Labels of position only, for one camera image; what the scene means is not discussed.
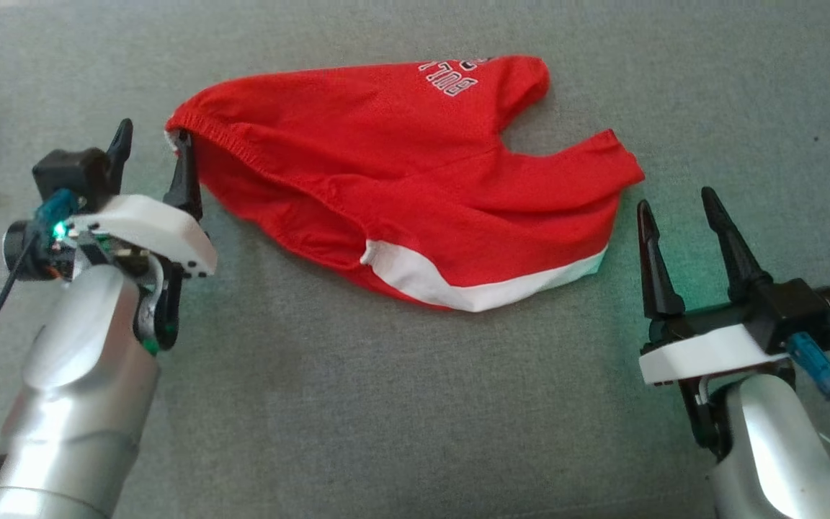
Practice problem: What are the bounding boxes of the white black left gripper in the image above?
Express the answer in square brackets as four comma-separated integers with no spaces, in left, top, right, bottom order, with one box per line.
[68,119,218,279]

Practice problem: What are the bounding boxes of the red shorts with white trim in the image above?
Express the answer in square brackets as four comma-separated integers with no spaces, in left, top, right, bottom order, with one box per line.
[164,55,646,313]

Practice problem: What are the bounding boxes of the grey fabric sofa seat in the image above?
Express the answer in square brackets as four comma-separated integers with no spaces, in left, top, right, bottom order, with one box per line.
[0,0,830,519]

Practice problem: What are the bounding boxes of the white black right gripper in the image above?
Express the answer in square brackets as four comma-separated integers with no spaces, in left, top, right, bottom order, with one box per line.
[637,186,790,386]

